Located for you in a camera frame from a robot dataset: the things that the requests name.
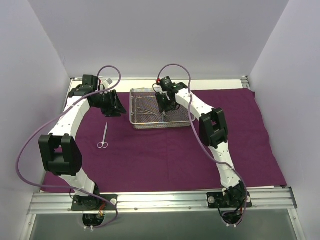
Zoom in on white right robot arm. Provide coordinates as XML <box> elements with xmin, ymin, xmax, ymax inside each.
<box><xmin>155</xmin><ymin>78</ymin><xmax>248</xmax><ymax>207</ymax></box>

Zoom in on steel surgical scissors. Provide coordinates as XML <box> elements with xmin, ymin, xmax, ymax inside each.
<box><xmin>97</xmin><ymin>122</ymin><xmax>109</xmax><ymax>149</ymax></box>

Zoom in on metal mesh instrument tray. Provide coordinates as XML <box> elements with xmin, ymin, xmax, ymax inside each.
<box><xmin>129</xmin><ymin>86</ymin><xmax>190</xmax><ymax>129</ymax></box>

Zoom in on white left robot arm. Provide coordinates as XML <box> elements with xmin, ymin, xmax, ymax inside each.
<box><xmin>38</xmin><ymin>85</ymin><xmax>127</xmax><ymax>210</ymax></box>

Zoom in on aluminium rail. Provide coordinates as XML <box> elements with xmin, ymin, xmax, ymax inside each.
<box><xmin>27</xmin><ymin>187</ymin><xmax>298</xmax><ymax>215</ymax></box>
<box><xmin>241</xmin><ymin>75</ymin><xmax>250</xmax><ymax>89</ymax></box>

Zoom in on aluminium right side rail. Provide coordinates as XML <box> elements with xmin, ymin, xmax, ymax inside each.
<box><xmin>241</xmin><ymin>75</ymin><xmax>250</xmax><ymax>89</ymax></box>

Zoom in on aluminium front rail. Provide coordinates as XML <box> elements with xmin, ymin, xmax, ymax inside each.
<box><xmin>27</xmin><ymin>187</ymin><xmax>298</xmax><ymax>215</ymax></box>

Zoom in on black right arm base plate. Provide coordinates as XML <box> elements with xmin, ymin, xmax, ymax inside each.
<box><xmin>206</xmin><ymin>190</ymin><xmax>246</xmax><ymax>209</ymax></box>

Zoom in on purple cloth wrap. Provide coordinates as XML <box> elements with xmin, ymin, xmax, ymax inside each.
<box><xmin>41</xmin><ymin>88</ymin><xmax>288</xmax><ymax>193</ymax></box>

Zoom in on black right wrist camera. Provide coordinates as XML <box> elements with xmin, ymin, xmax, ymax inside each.
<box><xmin>159</xmin><ymin>76</ymin><xmax>173</xmax><ymax>92</ymax></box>

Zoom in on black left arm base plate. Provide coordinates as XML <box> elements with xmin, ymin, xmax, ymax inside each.
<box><xmin>71</xmin><ymin>194</ymin><xmax>118</xmax><ymax>212</ymax></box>

